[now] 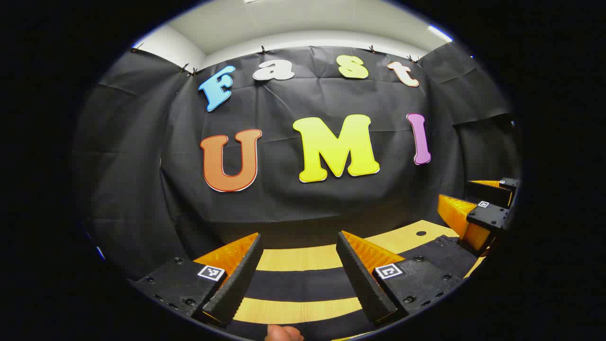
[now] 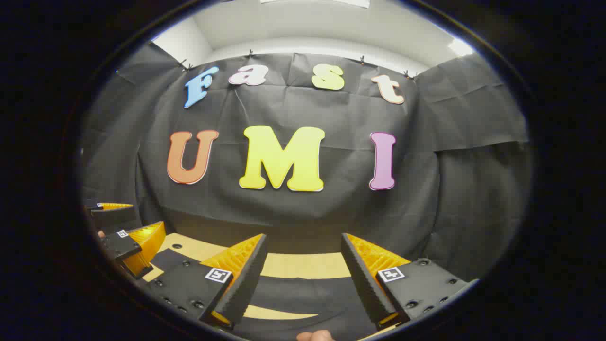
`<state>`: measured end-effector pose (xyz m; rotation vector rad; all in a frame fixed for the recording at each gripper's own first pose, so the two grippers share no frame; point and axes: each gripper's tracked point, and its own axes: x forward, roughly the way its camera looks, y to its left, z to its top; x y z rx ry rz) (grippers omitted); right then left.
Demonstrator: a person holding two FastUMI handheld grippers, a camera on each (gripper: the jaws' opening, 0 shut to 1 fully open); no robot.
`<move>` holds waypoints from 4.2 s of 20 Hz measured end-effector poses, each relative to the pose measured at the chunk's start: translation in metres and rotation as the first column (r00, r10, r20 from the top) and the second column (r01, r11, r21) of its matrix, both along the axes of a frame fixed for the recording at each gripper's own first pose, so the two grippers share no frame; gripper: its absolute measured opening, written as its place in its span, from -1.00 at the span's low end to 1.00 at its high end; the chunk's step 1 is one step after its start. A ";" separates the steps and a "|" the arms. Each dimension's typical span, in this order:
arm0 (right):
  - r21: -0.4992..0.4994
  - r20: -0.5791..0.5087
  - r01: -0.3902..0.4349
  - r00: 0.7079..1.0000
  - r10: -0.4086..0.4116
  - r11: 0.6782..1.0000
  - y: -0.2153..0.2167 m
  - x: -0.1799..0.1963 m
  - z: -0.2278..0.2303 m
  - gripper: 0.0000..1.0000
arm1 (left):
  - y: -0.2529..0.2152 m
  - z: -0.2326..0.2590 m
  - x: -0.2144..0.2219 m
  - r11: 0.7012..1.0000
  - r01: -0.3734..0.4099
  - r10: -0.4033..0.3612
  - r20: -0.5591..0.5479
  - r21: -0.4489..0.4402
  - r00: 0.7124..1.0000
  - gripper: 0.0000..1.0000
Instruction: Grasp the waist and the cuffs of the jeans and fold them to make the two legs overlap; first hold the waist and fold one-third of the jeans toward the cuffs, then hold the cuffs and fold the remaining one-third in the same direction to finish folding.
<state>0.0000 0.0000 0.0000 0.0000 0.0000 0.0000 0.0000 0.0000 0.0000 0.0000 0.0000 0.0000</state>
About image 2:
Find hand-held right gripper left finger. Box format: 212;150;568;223
146;233;268;330

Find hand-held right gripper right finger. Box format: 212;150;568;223
341;232;475;331

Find square ceiling light panel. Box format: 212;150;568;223
447;38;475;57

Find black backdrop cloth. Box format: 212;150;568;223
80;42;531;285

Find dark jeans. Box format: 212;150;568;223
151;249;379;341

